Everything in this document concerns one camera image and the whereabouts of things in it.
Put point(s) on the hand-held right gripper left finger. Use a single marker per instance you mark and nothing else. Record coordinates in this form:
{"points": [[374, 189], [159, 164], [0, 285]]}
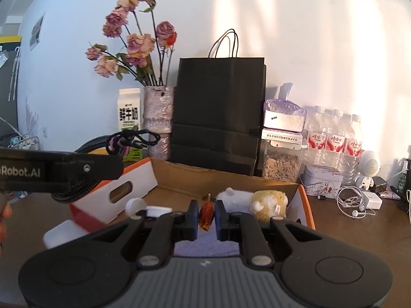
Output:
{"points": [[193, 223]]}

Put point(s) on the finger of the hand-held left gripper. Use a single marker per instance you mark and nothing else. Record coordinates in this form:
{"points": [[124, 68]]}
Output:
{"points": [[96, 168]]}

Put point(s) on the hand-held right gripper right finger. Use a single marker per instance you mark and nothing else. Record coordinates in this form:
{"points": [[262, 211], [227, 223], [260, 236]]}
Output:
{"points": [[219, 223]]}

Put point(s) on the dried red flower bud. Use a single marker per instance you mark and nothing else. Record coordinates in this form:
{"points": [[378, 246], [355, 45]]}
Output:
{"points": [[205, 216]]}

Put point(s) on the red cardboard box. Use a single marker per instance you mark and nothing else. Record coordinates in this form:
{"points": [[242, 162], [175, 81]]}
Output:
{"points": [[179, 183]]}

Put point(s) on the white and yellow plush hamster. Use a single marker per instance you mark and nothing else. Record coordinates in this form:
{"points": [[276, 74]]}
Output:
{"points": [[257, 202]]}

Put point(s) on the round white cap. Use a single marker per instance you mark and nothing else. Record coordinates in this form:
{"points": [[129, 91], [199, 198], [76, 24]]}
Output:
{"points": [[135, 207]]}

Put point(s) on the translucent white plastic sheet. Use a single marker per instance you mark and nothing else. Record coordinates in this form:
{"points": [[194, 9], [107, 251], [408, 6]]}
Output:
{"points": [[61, 232]]}

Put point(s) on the person's left hand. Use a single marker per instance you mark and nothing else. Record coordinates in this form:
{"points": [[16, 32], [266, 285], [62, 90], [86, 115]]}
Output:
{"points": [[4, 218]]}

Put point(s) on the white milk carton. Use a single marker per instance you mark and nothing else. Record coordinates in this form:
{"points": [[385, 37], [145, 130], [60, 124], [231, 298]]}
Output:
{"points": [[128, 112]]}

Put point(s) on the pink textured vase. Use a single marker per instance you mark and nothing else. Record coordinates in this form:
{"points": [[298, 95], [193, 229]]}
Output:
{"points": [[157, 112]]}

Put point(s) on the clear jar of seeds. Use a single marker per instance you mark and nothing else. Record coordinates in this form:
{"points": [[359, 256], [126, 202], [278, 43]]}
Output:
{"points": [[282, 165]]}

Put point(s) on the flat white box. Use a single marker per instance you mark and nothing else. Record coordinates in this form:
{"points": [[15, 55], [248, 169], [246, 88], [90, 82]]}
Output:
{"points": [[281, 136]]}

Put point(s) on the black paper bag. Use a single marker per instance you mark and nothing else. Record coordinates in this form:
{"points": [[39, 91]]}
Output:
{"points": [[218, 112]]}

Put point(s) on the white printed tin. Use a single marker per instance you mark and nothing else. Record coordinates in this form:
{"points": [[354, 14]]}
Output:
{"points": [[321, 179]]}

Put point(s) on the purple tissue pack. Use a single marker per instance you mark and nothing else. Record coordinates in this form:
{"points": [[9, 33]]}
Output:
{"points": [[282, 115]]}

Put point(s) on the dried rose bouquet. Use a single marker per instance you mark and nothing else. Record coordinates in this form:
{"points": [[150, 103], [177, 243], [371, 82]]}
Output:
{"points": [[138, 45]]}

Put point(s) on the white earphones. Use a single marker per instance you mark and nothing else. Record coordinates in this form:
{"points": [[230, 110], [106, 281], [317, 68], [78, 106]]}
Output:
{"points": [[348, 203]]}

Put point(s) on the pack of clear water bottles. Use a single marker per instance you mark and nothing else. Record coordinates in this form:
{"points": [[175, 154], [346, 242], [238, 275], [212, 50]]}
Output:
{"points": [[334, 141]]}

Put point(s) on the white square charger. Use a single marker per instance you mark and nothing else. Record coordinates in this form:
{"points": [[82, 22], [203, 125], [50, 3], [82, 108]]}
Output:
{"points": [[374, 200]]}

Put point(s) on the white round robot speaker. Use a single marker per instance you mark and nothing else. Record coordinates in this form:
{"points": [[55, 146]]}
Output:
{"points": [[369, 165]]}

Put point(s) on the black power adapter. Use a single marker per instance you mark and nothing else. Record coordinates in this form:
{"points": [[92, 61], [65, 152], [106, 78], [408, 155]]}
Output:
{"points": [[382, 184]]}

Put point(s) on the green label spray bottle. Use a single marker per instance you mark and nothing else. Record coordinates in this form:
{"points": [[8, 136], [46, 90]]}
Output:
{"points": [[404, 179]]}

